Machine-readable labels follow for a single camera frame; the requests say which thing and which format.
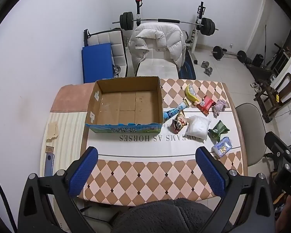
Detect white cushioned panel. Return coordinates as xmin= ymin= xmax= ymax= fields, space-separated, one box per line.
xmin=84 ymin=28 xmax=129 ymax=77

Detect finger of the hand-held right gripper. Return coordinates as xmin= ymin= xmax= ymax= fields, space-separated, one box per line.
xmin=264 ymin=131 xmax=291 ymax=161

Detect green snack packet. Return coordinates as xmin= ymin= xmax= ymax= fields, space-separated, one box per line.
xmin=208 ymin=120 xmax=230 ymax=142

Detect white down jacket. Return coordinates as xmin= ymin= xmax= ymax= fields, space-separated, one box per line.
xmin=128 ymin=24 xmax=187 ymax=71

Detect open cardboard box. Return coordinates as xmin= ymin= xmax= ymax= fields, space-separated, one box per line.
xmin=84 ymin=76 xmax=164 ymax=135

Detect checkered tablecloth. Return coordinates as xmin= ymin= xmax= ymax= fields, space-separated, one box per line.
xmin=79 ymin=78 xmax=249 ymax=203

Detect torn beige paper piece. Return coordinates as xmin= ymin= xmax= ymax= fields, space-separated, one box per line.
xmin=46 ymin=122 xmax=59 ymax=142

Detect white office chair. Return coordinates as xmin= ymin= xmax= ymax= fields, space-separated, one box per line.
xmin=136 ymin=22 xmax=185 ymax=79

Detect yellow banana-shaped packet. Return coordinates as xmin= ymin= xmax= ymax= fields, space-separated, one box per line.
xmin=185 ymin=84 xmax=200 ymax=103

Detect light blue tissue pack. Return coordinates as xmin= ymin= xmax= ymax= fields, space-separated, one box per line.
xmin=211 ymin=136 xmax=233 ymax=159

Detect blue and white tube packet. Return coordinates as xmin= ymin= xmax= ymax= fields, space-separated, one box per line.
xmin=163 ymin=101 xmax=190 ymax=123

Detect red snack packet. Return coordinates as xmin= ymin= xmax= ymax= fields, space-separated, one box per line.
xmin=196 ymin=95 xmax=215 ymax=115

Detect person's dark fleece clothing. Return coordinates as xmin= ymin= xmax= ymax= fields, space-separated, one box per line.
xmin=111 ymin=198 xmax=233 ymax=233

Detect black exercise equipment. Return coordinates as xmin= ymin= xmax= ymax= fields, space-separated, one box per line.
xmin=246 ymin=43 xmax=290 ymax=83

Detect short barbell with black plates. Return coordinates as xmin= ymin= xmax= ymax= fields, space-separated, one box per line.
xmin=211 ymin=46 xmax=248 ymax=65

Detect pair of white shoes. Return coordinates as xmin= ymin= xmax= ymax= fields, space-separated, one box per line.
xmin=251 ymin=81 xmax=263 ymax=93

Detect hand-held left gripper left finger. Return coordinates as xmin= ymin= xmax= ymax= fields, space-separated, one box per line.
xmin=19 ymin=146 xmax=99 ymax=233

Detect blue folded mat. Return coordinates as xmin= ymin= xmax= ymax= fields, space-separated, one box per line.
xmin=81 ymin=43 xmax=114 ymax=83

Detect black bag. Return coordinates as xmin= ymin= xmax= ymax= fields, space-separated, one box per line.
xmin=253 ymin=54 xmax=264 ymax=67

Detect grey round stool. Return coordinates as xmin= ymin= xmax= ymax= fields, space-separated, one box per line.
xmin=235 ymin=103 xmax=267 ymax=167

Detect cartoon print snack packet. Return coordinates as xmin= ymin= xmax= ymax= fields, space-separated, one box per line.
xmin=172 ymin=110 xmax=187 ymax=134

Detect white weight bench rack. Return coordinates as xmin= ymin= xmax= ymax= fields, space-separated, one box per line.
xmin=135 ymin=0 xmax=206 ymax=65

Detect white soft pouch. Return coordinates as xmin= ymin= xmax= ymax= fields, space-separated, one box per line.
xmin=185 ymin=115 xmax=212 ymax=143

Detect purple soft cloth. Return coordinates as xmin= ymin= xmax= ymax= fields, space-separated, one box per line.
xmin=213 ymin=99 xmax=228 ymax=116

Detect blue flat device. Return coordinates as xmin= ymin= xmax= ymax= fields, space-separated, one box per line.
xmin=44 ymin=152 xmax=56 ymax=176

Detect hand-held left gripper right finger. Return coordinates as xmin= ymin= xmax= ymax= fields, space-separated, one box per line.
xmin=195 ymin=146 xmax=275 ymax=233

